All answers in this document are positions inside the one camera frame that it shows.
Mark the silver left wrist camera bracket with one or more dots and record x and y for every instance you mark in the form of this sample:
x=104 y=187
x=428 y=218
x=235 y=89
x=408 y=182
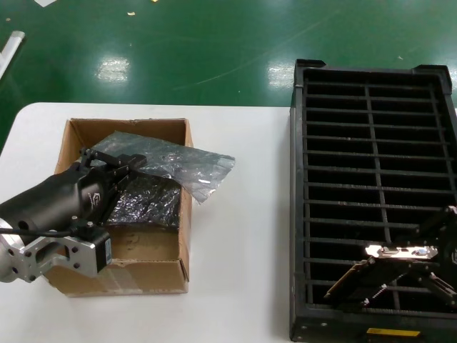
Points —
x=75 y=257

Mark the white paper sheet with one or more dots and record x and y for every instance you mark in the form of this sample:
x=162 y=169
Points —
x=44 y=2

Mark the black slotted plastic container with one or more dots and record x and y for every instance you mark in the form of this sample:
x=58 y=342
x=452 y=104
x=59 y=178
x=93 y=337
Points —
x=296 y=214

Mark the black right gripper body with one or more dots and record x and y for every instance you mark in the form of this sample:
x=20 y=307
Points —
x=450 y=243

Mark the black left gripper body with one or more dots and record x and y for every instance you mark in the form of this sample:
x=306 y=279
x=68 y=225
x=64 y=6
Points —
x=57 y=200

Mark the graphics card with metal bracket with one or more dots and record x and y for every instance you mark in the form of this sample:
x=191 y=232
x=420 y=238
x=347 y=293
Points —
x=400 y=251

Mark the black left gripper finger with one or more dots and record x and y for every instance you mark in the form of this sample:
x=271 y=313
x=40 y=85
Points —
x=119 y=187
x=118 y=160

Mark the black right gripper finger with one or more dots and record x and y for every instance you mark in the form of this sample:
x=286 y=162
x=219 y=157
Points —
x=435 y=219
x=435 y=286

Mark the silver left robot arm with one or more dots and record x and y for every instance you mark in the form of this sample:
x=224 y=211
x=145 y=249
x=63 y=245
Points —
x=9 y=257

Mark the graphics card in shiny bag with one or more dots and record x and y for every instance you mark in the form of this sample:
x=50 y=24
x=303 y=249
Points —
x=150 y=203

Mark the white pipe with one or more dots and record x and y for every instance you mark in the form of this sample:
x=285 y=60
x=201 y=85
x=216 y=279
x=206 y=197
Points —
x=10 y=48

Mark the brown cardboard box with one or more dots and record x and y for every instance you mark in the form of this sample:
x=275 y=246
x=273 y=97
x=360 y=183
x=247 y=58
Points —
x=118 y=137

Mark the grey transparent antistatic bag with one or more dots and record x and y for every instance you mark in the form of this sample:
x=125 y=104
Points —
x=200 y=168

